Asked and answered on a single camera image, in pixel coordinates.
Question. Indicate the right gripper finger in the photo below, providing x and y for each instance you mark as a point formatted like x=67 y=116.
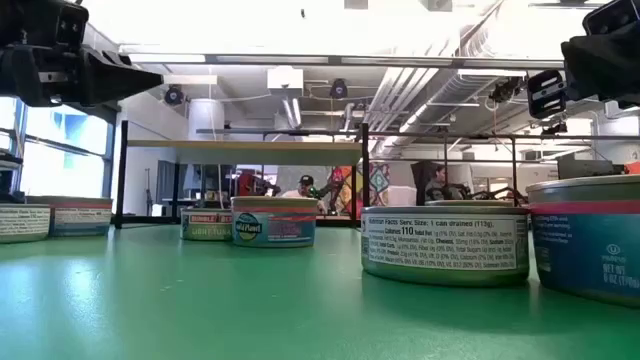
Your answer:
x=545 y=109

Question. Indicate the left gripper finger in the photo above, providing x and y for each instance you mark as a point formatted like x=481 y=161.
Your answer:
x=115 y=77

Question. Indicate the Wild Planet tuna can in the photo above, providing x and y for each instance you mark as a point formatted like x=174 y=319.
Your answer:
x=275 y=225
x=82 y=217
x=585 y=250

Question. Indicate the Bumble Bee tuna can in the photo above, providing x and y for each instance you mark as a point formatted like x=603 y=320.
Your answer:
x=445 y=245
x=22 y=222
x=205 y=225

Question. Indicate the background black robot arm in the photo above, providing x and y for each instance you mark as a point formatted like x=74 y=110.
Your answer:
x=330 y=192

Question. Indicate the black ceiling-mounted device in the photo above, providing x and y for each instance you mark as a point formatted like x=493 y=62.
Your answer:
x=505 y=90

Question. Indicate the black monitor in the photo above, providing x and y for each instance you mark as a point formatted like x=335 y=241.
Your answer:
x=590 y=167

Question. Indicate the orange panel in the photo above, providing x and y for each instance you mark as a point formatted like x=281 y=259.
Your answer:
x=634 y=168

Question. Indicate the large window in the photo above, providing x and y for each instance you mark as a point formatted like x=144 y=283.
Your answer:
x=60 y=170

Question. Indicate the person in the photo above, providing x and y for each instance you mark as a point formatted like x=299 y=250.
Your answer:
x=305 y=187
x=440 y=182

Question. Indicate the red machine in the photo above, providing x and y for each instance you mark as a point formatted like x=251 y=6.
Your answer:
x=247 y=182

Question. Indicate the white ceiling box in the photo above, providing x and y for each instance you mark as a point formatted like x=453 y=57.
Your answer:
x=285 y=77

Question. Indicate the colourful patterned panel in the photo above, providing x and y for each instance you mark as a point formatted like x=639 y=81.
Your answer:
x=378 y=185

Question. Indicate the grey overhead crossbeam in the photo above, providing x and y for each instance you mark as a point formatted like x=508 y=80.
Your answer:
x=300 y=60

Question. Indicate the green table mat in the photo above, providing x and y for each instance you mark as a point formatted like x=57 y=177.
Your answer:
x=250 y=310

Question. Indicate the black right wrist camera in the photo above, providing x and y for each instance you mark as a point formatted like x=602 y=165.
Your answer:
x=615 y=17

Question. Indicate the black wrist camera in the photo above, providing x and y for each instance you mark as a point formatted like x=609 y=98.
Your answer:
x=615 y=17
x=70 y=25

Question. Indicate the black frame workbench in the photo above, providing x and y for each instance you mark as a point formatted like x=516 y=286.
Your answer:
x=500 y=136

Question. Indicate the black ceiling camera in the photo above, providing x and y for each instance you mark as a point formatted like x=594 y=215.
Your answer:
x=173 y=95
x=338 y=88

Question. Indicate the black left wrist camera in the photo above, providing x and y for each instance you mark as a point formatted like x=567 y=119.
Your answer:
x=70 y=25

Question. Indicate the silver ventilation duct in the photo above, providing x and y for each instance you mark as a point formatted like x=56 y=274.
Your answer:
x=400 y=95

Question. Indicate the wooden shelf black metal frame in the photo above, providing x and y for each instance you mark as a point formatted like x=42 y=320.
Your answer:
x=240 y=152

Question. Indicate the black aluminium table frame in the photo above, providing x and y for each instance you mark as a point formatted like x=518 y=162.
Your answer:
x=150 y=220

